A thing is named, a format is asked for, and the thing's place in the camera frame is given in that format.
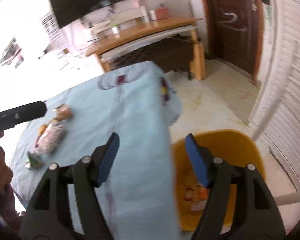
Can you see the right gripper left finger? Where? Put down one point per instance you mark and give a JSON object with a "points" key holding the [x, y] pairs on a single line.
{"points": [[48, 213]]}

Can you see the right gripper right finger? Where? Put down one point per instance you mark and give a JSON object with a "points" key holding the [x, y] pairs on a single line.
{"points": [[256, 215]]}

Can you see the white patterned tissue pack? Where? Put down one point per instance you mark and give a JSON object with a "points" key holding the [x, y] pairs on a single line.
{"points": [[48, 141]]}

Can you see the green snack bag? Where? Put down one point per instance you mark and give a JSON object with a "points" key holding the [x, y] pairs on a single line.
{"points": [[33, 161]]}

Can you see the brown biscuit wrapper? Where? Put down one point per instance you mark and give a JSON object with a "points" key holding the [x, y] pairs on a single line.
{"points": [[63, 112]]}

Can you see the orange trash bin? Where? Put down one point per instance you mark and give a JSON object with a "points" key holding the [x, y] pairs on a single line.
{"points": [[232, 146]]}

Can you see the white chair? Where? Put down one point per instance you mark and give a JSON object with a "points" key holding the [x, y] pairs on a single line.
{"points": [[279, 127]]}

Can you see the eye chart poster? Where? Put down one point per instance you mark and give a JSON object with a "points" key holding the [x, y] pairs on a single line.
{"points": [[53, 31]]}

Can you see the wooden desk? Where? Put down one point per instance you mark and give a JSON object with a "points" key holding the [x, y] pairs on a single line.
{"points": [[143, 32]]}

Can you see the white green jar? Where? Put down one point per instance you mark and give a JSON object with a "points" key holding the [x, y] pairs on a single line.
{"points": [[115, 29]]}

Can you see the white desktop shelf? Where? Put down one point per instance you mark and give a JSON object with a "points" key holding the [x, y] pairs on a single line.
{"points": [[119, 18]]}

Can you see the orange storage box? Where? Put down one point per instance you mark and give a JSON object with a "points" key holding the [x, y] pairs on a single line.
{"points": [[159, 14]]}

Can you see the dark brown door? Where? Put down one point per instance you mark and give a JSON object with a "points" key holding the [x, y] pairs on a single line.
{"points": [[235, 33]]}

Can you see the wall picture frame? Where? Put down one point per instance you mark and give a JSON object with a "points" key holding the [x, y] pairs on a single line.
{"points": [[12, 55]]}

